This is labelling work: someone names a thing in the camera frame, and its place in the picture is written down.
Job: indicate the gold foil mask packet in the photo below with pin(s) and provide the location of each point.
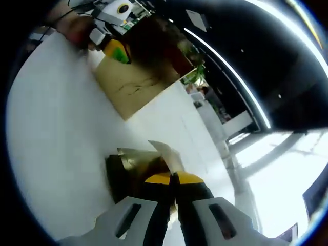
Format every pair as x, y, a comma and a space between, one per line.
169, 156
120, 179
138, 159

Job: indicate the person's left hand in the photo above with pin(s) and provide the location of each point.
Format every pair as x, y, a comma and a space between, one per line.
77, 28

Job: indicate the black wall monitor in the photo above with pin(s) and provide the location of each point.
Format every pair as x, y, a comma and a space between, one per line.
315, 202

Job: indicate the green leafy plant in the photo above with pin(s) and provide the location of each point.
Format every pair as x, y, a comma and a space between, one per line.
198, 69

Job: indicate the open laptop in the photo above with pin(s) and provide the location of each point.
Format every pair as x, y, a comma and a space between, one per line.
289, 232

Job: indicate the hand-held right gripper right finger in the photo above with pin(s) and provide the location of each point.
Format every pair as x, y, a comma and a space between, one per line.
192, 205

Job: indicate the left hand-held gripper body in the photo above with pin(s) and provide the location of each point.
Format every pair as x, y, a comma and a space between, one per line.
112, 10

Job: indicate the gold mask box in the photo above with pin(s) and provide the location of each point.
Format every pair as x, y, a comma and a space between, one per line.
133, 84

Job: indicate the long ceiling light strip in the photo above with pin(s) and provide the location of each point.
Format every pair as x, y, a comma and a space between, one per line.
294, 33

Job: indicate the ceiling air vent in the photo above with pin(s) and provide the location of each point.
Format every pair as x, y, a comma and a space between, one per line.
197, 20

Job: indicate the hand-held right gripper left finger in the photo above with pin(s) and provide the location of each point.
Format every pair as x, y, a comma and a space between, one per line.
156, 207

